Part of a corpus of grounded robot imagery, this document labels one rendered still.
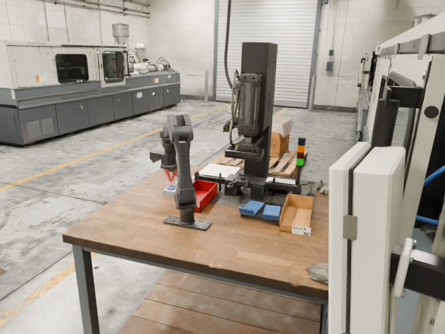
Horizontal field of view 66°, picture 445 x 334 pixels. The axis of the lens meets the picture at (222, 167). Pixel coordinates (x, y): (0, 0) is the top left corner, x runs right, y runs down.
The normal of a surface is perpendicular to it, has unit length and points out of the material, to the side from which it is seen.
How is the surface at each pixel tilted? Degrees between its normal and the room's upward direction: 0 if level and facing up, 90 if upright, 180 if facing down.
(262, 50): 90
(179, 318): 0
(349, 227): 90
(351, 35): 90
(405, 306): 0
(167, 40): 90
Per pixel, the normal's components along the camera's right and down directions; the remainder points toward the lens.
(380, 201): -0.55, 0.26
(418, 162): -0.36, 0.29
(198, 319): 0.03, -0.95
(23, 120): 0.93, 0.14
